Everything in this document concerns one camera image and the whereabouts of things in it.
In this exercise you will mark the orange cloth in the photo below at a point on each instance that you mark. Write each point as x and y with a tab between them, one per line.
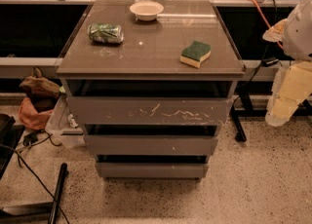
31	118

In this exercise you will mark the black stand leg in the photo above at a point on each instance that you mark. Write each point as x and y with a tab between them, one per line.
305	109

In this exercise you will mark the black metal table leg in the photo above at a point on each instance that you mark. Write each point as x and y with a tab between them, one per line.
57	195

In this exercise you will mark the green yellow sponge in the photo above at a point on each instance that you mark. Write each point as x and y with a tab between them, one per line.
195	54

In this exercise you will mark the grey drawer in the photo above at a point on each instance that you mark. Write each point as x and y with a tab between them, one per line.
148	111
131	170
147	145

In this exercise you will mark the crushed green soda can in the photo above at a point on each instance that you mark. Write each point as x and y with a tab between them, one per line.
106	33

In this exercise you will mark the white bowl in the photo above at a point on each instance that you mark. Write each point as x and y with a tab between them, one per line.
147	10

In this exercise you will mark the black plug on floor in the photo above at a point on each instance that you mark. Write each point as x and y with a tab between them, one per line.
29	139

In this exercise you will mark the grey middle drawer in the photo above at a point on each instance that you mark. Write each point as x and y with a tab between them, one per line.
147	145

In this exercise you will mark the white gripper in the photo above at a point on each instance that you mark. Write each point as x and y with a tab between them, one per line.
299	34

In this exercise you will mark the grey top drawer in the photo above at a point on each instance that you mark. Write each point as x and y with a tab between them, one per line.
148	111

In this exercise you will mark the grey drawer cabinet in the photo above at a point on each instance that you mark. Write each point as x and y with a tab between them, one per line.
147	65

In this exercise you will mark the black power adapter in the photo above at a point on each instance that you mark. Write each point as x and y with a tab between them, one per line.
269	61

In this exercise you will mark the grey bottom drawer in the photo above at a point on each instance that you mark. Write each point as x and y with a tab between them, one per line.
131	170

